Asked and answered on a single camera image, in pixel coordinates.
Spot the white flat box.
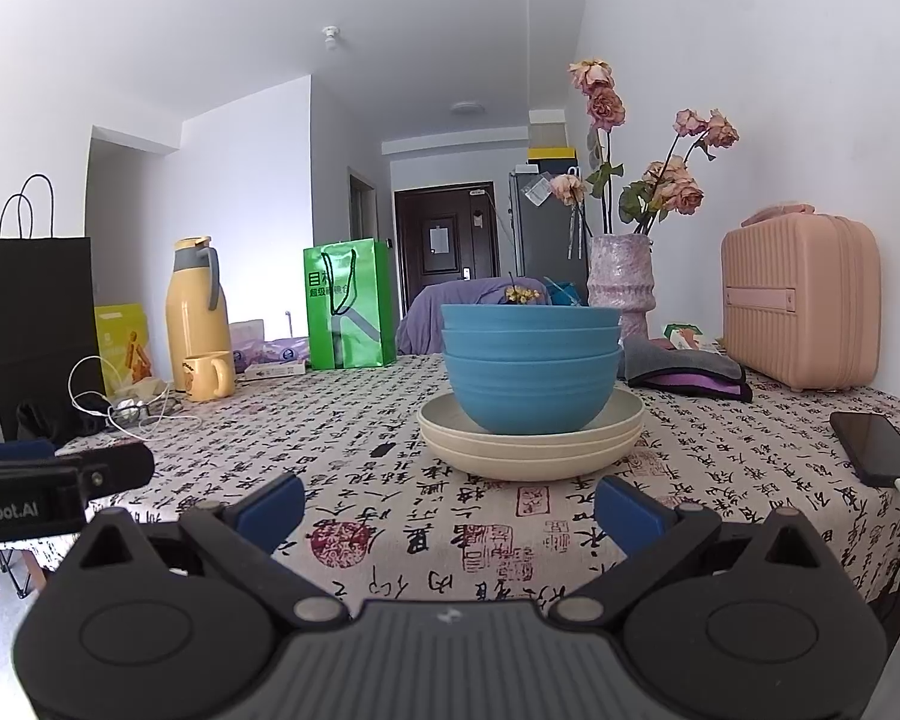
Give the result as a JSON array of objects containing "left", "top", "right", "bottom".
[{"left": 244, "top": 360, "right": 307, "bottom": 382}]

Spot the yellow printed box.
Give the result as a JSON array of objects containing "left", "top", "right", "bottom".
[{"left": 94, "top": 304, "right": 155, "bottom": 395}]

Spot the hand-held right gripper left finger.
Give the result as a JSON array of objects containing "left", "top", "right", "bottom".
[{"left": 64, "top": 474, "right": 350, "bottom": 629}]

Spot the yellow mug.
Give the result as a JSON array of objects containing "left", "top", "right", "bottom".
[{"left": 181, "top": 351, "right": 237, "bottom": 402}]

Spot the white green box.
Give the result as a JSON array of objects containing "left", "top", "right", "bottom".
[{"left": 661, "top": 322, "right": 723, "bottom": 353}]

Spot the blue bowl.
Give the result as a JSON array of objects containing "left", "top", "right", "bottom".
[
  {"left": 440, "top": 304, "right": 622, "bottom": 332},
  {"left": 441, "top": 328, "right": 622, "bottom": 355},
  {"left": 444, "top": 349, "right": 622, "bottom": 436}
]

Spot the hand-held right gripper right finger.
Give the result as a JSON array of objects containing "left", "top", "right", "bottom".
[{"left": 551, "top": 475, "right": 830, "bottom": 625}]

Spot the dried rose bouquet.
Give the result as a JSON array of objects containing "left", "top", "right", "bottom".
[{"left": 549, "top": 58, "right": 740, "bottom": 260}]

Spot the dark brown door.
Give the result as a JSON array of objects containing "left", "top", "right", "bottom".
[{"left": 394, "top": 181, "right": 496, "bottom": 320}]

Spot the grey cloth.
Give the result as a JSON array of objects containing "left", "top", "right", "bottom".
[{"left": 619, "top": 335, "right": 747, "bottom": 387}]

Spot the black smartphone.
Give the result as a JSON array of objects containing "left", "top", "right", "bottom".
[{"left": 829, "top": 411, "right": 900, "bottom": 488}]

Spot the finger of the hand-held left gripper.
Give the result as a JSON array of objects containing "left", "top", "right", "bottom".
[
  {"left": 0, "top": 439, "right": 57, "bottom": 466},
  {"left": 49, "top": 441, "right": 155, "bottom": 503}
]

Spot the grey refrigerator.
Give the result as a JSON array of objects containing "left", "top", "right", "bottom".
[{"left": 508, "top": 165, "right": 590, "bottom": 286}]

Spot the purple plastic package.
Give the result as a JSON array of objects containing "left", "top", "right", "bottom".
[{"left": 229, "top": 319, "right": 312, "bottom": 372}]

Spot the purple jacket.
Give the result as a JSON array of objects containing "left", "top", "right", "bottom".
[{"left": 396, "top": 277, "right": 548, "bottom": 357}]

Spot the purple cloth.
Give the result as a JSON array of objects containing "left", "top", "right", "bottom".
[{"left": 637, "top": 369, "right": 755, "bottom": 404}]

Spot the pink suitcase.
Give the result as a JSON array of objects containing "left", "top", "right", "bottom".
[{"left": 721, "top": 202, "right": 882, "bottom": 392}]

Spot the black pouch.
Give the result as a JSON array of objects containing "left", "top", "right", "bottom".
[{"left": 15, "top": 396, "right": 110, "bottom": 451}]

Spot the yellow black box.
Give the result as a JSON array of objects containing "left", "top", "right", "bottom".
[{"left": 526, "top": 144, "right": 580, "bottom": 173}]

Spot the yellow thermos jug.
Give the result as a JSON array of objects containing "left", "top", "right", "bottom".
[{"left": 165, "top": 236, "right": 233, "bottom": 391}]

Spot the pink textured vase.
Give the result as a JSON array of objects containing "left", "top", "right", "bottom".
[{"left": 586, "top": 234, "right": 657, "bottom": 342}]

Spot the black paper bag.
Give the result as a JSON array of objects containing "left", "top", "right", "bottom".
[{"left": 0, "top": 174, "right": 110, "bottom": 443}]

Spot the green paper bag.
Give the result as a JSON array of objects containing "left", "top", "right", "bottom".
[{"left": 304, "top": 238, "right": 400, "bottom": 372}]

